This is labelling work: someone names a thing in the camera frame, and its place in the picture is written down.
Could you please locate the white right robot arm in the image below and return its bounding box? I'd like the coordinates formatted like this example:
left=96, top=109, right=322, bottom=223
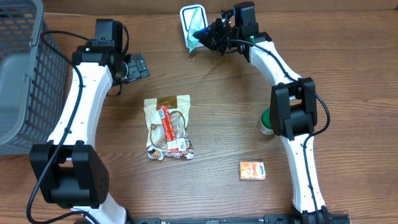
left=193, top=1, right=331, bottom=223

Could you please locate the teal tissue pack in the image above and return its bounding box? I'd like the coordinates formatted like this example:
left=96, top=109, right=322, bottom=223
left=187, top=7, right=203, bottom=52

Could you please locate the white barcode scanner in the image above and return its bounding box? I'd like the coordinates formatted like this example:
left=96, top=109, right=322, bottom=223
left=180, top=4, right=208, bottom=48

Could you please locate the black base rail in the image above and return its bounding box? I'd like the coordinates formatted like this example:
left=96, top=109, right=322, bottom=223
left=127, top=213, right=351, bottom=224

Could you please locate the green lid jar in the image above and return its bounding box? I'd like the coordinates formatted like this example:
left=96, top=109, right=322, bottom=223
left=257, top=108, right=274, bottom=135

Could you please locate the red snack stick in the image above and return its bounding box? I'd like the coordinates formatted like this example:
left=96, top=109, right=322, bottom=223
left=157, top=105, right=186, bottom=153

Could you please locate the beige brown snack bag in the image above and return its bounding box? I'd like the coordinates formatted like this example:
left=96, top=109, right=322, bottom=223
left=144, top=95, right=195, bottom=161

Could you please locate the orange tissue pack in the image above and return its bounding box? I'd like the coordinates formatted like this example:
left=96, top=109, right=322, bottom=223
left=239, top=161, right=266, bottom=180

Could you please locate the grey plastic basket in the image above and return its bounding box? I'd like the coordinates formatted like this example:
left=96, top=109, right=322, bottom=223
left=1, top=0, right=68, bottom=156

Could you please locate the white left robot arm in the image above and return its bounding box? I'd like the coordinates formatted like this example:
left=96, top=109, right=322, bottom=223
left=29, top=19, right=149, bottom=223

